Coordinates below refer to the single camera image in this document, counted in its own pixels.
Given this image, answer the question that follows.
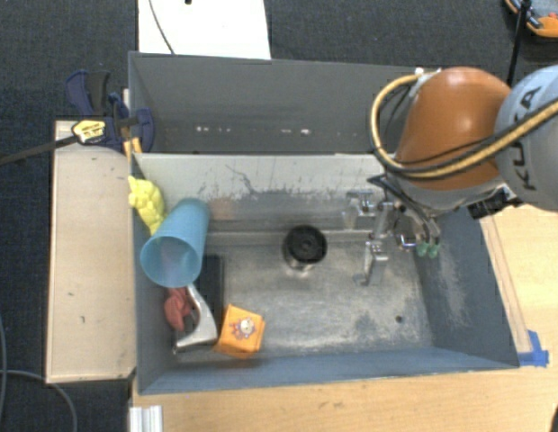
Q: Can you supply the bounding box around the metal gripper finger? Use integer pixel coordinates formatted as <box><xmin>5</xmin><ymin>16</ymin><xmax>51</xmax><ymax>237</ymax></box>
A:
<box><xmin>346</xmin><ymin>189</ymin><xmax>381</xmax><ymax>218</ymax></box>
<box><xmin>352</xmin><ymin>239</ymin><xmax>391</xmax><ymax>288</ymax></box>

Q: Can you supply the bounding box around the black round cap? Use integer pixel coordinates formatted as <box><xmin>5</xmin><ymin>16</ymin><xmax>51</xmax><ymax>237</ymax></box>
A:
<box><xmin>281</xmin><ymin>224</ymin><xmax>329</xmax><ymax>280</ymax></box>

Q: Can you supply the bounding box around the grey metal bin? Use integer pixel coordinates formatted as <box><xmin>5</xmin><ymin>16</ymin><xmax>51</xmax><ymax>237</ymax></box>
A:
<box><xmin>127</xmin><ymin>50</ymin><xmax>521</xmax><ymax>396</ymax></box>

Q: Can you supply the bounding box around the orange printed box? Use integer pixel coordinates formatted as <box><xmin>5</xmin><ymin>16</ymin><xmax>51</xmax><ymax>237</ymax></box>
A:
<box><xmin>212</xmin><ymin>303</ymin><xmax>267</xmax><ymax>360</ymax></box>

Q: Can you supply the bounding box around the black flat block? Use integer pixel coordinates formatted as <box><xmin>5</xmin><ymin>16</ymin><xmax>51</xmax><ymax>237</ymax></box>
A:
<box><xmin>198</xmin><ymin>254</ymin><xmax>227</xmax><ymax>315</ymax></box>

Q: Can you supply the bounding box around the shiny silver metal tool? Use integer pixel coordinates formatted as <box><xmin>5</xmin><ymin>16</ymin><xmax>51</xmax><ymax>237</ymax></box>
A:
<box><xmin>171</xmin><ymin>283</ymin><xmax>219</xmax><ymax>356</ymax></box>

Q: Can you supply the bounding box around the light blue plastic cup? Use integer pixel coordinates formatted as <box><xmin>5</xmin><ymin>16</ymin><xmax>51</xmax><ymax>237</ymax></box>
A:
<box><xmin>139</xmin><ymin>196</ymin><xmax>212</xmax><ymax>289</ymax></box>

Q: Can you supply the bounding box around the red toy animal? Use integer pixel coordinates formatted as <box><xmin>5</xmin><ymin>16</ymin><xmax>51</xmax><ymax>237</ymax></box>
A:
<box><xmin>163</xmin><ymin>286</ymin><xmax>194</xmax><ymax>332</ymax></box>

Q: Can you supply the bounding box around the yellow bumpy toy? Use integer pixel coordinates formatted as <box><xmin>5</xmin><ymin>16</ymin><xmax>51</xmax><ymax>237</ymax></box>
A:
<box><xmin>127</xmin><ymin>175</ymin><xmax>168</xmax><ymax>237</ymax></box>

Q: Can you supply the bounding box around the pale wood flat board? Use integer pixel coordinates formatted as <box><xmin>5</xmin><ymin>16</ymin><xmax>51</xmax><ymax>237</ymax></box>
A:
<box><xmin>44</xmin><ymin>120</ymin><xmax>139</xmax><ymax>384</ymax></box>

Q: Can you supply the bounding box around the black cylinder on white bracket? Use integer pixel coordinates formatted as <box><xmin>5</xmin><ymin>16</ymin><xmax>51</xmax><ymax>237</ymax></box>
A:
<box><xmin>466</xmin><ymin>185</ymin><xmax>523</xmax><ymax>221</ymax></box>

